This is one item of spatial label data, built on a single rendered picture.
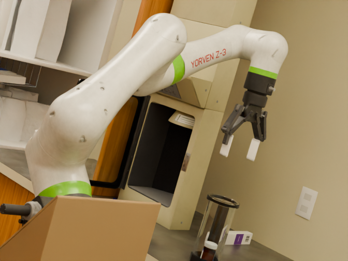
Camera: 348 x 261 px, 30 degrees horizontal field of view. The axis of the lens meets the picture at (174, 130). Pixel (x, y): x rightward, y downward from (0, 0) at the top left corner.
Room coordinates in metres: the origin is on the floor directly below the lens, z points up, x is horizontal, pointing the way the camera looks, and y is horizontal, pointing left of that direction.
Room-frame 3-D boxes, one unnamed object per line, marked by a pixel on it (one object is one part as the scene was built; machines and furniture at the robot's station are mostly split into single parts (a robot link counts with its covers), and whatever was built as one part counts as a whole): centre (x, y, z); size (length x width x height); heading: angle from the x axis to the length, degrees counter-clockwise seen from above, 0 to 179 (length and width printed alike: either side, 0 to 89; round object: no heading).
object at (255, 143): (2.10, -0.26, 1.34); 0.03 x 0.01 x 0.07; 45
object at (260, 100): (2.05, -0.22, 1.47); 0.08 x 0.07 x 0.09; 135
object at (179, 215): (2.56, -0.06, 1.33); 0.32 x 0.25 x 0.77; 46
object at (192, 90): (2.43, 0.07, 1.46); 0.32 x 0.12 x 0.10; 46
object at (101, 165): (2.47, 0.27, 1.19); 0.30 x 0.01 x 0.40; 129
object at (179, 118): (2.53, -0.06, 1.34); 0.18 x 0.18 x 0.05
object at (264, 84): (2.05, -0.22, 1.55); 0.12 x 0.09 x 0.06; 45
